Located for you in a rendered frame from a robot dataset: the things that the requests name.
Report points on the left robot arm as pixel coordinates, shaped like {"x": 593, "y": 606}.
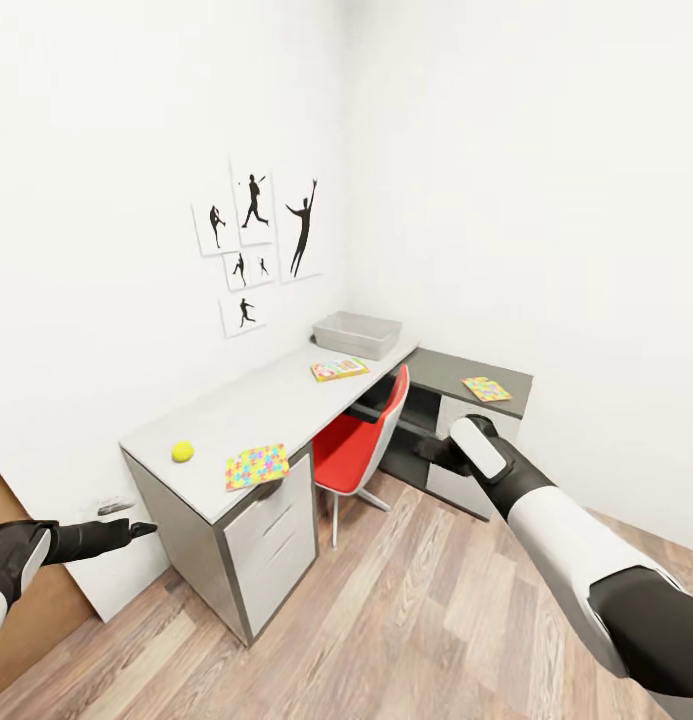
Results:
{"x": 27, "y": 544}

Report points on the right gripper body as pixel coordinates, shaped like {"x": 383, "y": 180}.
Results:
{"x": 432, "y": 452}

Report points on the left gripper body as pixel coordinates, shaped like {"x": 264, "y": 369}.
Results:
{"x": 98, "y": 538}

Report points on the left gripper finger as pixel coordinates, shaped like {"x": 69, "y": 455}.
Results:
{"x": 140, "y": 529}

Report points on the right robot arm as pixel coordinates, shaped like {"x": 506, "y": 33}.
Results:
{"x": 634, "y": 617}

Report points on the jigsaw puzzle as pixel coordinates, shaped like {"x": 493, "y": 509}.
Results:
{"x": 257, "y": 466}
{"x": 486, "y": 391}

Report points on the board game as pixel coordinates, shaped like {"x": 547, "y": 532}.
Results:
{"x": 331, "y": 370}

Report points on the tennis ball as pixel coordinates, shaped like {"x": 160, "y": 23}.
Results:
{"x": 182, "y": 451}

